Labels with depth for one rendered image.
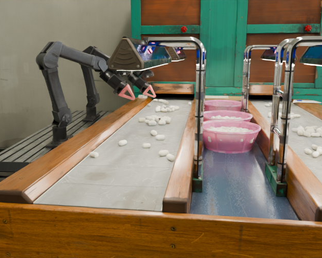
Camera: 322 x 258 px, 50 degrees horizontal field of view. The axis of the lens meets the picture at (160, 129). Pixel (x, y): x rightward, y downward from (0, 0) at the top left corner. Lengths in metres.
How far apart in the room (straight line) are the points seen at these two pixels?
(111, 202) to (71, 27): 2.80
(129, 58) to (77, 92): 2.75
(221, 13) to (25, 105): 2.15
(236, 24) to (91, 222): 1.96
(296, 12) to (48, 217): 2.16
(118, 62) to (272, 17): 1.89
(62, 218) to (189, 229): 0.28
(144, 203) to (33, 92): 2.94
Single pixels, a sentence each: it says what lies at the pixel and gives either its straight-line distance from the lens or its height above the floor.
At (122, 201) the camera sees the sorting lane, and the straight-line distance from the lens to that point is 0.82.
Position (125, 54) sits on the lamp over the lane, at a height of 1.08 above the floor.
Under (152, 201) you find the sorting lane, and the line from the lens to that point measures 0.81.
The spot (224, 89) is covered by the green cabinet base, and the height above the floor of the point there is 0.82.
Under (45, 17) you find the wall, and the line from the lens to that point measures 3.58.
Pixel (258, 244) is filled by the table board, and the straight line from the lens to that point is 0.78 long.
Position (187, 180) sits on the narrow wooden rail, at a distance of 0.87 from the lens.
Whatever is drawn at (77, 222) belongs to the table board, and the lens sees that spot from 0.81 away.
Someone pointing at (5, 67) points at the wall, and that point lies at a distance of 3.74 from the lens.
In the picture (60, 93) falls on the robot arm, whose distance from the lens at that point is 1.61.
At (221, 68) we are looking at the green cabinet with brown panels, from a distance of 2.51.
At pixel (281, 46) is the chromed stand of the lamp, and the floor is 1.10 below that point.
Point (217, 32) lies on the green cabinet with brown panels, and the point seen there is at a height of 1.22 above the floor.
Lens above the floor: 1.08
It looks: 13 degrees down
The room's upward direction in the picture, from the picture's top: straight up
